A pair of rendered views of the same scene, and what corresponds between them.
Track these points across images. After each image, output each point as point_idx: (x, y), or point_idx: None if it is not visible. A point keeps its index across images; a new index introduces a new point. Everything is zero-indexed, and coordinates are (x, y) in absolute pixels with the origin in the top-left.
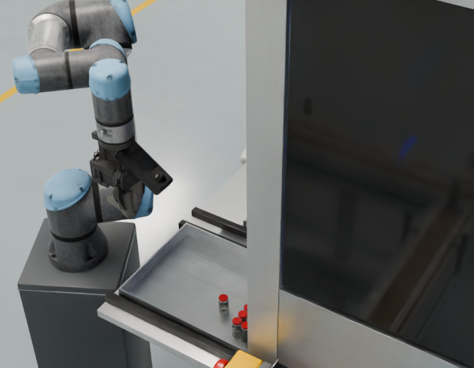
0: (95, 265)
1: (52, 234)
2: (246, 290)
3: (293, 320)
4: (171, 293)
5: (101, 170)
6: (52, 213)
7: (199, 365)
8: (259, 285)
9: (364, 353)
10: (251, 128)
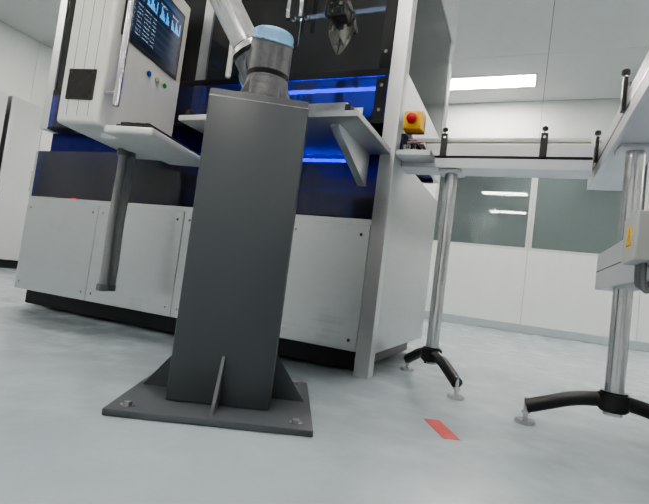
0: None
1: (280, 75)
2: None
3: (408, 92)
4: None
5: (349, 6)
6: (289, 50)
7: (382, 142)
8: (406, 72)
9: (415, 105)
10: None
